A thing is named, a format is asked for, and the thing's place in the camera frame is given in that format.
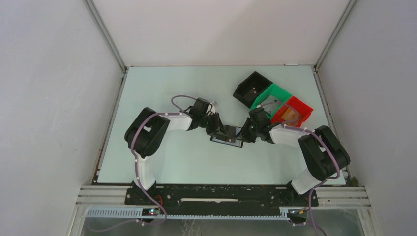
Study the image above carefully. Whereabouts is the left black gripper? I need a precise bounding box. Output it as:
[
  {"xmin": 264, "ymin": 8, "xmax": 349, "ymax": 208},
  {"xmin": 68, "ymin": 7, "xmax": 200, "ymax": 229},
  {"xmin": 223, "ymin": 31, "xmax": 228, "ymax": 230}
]
[{"xmin": 199, "ymin": 112, "xmax": 229, "ymax": 138}]

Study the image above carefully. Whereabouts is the black credit card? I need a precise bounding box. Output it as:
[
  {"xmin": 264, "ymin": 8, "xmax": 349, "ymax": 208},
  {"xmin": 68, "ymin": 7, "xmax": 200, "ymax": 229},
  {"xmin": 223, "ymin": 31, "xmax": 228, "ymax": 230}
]
[{"xmin": 225, "ymin": 125, "xmax": 240, "ymax": 143}]

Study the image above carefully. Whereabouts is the black card holder wallet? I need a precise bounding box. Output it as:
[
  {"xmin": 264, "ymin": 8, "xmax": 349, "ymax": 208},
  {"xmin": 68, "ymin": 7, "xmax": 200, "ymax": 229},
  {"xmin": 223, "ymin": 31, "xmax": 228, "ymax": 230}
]
[{"xmin": 210, "ymin": 125, "xmax": 244, "ymax": 148}]

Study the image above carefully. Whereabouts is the black plastic bin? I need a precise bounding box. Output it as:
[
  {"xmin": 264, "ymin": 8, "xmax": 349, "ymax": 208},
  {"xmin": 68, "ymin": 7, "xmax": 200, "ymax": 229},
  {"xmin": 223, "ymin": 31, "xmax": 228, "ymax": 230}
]
[{"xmin": 233, "ymin": 71, "xmax": 272, "ymax": 108}]

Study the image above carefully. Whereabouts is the green plastic bin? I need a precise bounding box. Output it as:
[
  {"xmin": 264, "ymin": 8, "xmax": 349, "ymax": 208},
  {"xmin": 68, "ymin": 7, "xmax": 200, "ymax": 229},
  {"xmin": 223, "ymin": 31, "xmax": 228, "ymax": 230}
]
[{"xmin": 250, "ymin": 83, "xmax": 293, "ymax": 119}]

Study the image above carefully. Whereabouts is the orange card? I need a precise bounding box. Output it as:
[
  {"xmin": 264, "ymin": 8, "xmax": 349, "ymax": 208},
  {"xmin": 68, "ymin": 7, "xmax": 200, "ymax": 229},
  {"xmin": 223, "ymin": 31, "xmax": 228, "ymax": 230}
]
[{"xmin": 281, "ymin": 108, "xmax": 299, "ymax": 123}]

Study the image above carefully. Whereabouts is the red plastic bin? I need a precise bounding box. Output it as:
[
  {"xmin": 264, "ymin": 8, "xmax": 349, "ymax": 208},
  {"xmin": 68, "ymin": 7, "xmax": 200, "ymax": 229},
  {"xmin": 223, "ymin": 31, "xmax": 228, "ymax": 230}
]
[{"xmin": 271, "ymin": 96, "xmax": 314, "ymax": 127}]

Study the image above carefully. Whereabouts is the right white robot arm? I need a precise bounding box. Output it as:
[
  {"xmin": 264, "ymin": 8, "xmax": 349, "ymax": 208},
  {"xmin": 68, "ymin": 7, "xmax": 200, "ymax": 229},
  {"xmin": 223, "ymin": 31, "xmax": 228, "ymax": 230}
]
[{"xmin": 237, "ymin": 107, "xmax": 351, "ymax": 206}]

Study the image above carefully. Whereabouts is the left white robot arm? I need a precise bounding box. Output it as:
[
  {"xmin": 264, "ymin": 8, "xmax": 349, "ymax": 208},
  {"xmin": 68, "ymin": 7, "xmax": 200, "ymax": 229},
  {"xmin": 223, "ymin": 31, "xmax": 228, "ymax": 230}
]
[{"xmin": 124, "ymin": 95, "xmax": 230, "ymax": 205}]

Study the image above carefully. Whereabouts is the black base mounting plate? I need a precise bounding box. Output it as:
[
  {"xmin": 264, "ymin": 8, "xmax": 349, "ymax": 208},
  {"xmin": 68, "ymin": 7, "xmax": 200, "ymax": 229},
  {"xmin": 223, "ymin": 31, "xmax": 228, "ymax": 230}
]
[{"xmin": 124, "ymin": 183, "xmax": 319, "ymax": 217}]

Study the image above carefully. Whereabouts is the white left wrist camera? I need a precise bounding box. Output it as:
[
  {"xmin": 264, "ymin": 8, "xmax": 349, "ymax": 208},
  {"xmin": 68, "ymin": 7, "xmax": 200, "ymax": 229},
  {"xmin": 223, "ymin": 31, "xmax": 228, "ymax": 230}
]
[{"xmin": 209, "ymin": 101, "xmax": 218, "ymax": 114}]

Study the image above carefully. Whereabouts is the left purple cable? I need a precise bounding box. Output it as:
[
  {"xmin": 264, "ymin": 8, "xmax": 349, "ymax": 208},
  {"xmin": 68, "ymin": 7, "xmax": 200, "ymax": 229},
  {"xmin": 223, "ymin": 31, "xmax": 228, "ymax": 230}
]
[{"xmin": 129, "ymin": 95, "xmax": 199, "ymax": 226}]

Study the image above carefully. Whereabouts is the aluminium frame rail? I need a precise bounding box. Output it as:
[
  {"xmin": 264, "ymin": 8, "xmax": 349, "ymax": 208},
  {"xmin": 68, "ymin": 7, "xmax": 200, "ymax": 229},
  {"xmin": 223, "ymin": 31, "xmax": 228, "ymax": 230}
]
[{"xmin": 76, "ymin": 184, "xmax": 371, "ymax": 220}]

